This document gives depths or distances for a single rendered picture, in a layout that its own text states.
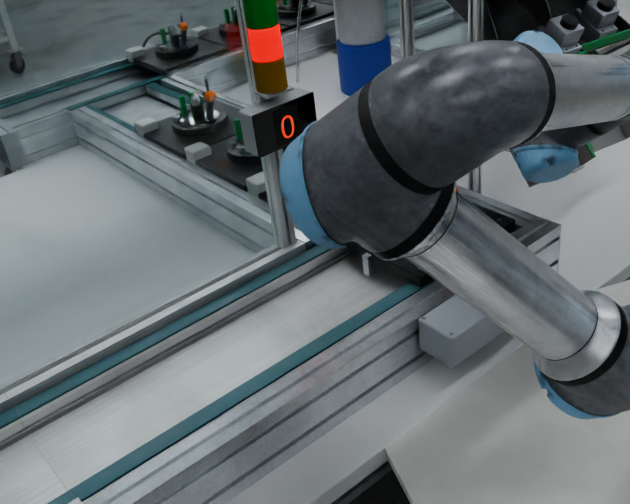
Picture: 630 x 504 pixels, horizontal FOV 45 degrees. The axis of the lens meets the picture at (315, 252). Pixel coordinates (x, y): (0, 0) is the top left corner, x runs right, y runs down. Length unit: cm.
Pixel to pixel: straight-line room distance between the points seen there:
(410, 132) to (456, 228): 15
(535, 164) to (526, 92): 36
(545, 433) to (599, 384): 24
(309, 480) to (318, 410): 10
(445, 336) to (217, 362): 35
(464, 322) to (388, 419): 18
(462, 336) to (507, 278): 36
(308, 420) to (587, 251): 67
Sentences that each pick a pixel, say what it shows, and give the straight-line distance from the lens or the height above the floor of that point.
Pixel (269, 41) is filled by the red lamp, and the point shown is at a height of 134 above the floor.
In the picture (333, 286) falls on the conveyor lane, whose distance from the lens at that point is 131.
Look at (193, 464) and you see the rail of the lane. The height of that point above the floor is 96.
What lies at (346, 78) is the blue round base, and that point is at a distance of 225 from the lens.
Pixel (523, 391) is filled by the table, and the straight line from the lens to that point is 119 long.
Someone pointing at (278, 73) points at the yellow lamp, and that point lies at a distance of 119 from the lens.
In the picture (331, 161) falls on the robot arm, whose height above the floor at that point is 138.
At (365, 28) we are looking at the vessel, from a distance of 219.
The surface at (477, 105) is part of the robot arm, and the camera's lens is 63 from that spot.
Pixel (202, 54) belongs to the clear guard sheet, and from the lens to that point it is 117.
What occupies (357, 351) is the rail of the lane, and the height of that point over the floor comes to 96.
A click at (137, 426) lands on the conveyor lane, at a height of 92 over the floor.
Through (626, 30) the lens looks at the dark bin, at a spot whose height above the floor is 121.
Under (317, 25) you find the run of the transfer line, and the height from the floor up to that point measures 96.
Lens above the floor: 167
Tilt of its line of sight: 32 degrees down
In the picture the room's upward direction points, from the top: 8 degrees counter-clockwise
